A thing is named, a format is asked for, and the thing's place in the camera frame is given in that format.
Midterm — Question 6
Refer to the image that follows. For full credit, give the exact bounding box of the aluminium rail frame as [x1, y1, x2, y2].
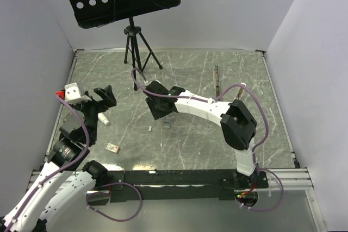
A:
[29, 52, 312, 200]

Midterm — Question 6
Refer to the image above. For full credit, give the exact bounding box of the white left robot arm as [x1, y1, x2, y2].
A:
[1, 83, 116, 231]

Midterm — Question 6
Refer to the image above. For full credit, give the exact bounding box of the white cylinder tube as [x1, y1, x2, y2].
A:
[98, 112, 110, 126]

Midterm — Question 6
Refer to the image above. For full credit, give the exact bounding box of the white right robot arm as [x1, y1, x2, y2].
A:
[144, 80, 257, 187]

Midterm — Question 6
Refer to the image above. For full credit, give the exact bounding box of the grey staple tray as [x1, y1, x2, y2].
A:
[163, 117, 171, 128]

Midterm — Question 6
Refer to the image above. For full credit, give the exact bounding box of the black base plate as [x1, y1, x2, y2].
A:
[74, 168, 269, 203]

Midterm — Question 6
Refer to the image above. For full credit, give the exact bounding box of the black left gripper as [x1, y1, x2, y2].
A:
[61, 84, 115, 142]

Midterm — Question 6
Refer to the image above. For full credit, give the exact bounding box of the small staple box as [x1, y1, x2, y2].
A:
[105, 143, 120, 154]

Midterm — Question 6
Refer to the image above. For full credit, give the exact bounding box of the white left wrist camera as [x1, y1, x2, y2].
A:
[55, 83, 92, 104]

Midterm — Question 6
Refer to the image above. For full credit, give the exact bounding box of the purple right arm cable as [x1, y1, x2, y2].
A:
[130, 67, 285, 213]

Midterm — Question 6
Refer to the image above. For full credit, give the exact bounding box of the beige stapler top part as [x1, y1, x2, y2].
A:
[235, 83, 246, 100]

